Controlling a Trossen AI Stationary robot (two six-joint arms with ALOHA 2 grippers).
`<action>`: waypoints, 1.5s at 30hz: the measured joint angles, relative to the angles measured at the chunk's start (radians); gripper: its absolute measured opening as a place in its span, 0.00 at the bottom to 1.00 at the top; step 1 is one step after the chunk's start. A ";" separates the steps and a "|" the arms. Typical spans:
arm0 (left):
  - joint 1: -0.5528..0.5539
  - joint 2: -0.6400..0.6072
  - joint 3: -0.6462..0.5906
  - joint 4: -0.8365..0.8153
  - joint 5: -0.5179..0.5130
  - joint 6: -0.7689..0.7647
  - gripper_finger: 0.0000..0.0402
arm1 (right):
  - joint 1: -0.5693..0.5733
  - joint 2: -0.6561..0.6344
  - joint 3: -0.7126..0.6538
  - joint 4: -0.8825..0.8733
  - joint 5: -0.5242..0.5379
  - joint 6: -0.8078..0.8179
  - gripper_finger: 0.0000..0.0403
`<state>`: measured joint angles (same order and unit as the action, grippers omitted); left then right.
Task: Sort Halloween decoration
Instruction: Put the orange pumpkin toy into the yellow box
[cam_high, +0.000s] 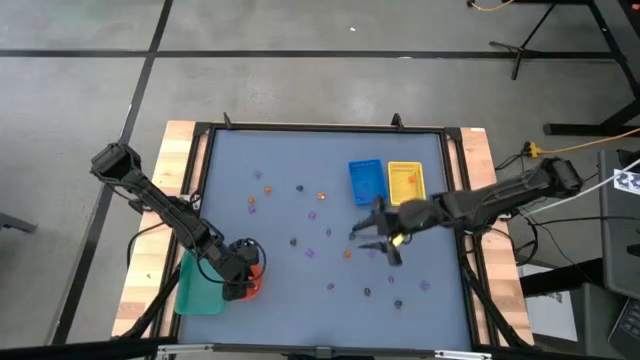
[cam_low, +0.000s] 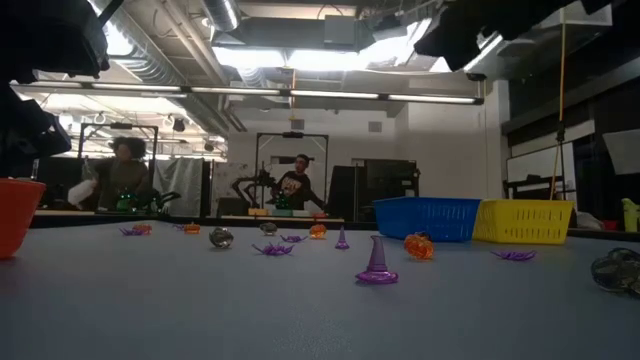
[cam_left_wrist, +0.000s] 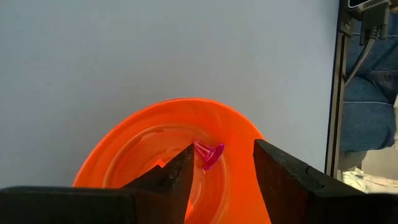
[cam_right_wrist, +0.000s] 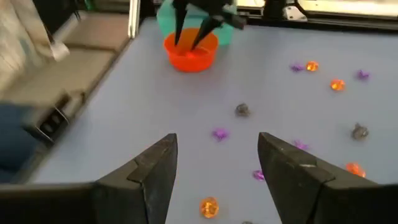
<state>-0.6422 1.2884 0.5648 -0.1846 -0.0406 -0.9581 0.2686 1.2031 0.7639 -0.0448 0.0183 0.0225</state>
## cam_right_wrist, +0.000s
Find metal mounting plate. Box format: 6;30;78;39
282;5;309;22

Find dark translucent plastic skull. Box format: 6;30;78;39
234;103;251;118
351;123;370;141

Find teal plastic tray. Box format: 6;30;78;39
155;0;236;48

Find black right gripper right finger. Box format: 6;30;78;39
257;131;398;224

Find orange translucent plastic pumpkin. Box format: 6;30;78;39
345;162;367;179
199;196;220;219
305;60;320;72
330;78;346;92

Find black table frame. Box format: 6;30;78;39
236;0;398;32

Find person's leg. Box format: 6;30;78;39
0;103;40;185

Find orange plastic bowl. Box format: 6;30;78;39
163;27;220;73

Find purple plastic witch hat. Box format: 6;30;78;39
252;169;266;182

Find white tag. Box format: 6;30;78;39
50;41;70;62

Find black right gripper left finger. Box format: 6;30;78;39
0;133;178;224

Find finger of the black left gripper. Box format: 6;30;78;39
172;0;190;47
190;14;225;52

